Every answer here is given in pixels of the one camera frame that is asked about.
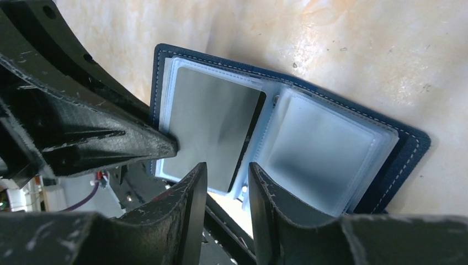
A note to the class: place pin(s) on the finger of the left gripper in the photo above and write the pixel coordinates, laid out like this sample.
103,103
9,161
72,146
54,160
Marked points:
62,114

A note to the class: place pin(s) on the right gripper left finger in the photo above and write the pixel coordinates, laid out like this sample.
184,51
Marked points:
59,237

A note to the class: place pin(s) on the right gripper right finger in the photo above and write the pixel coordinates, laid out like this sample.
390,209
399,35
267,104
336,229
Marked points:
288,231

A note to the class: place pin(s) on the dark blue leather card holder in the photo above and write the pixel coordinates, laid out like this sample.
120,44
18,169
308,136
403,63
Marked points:
413,143

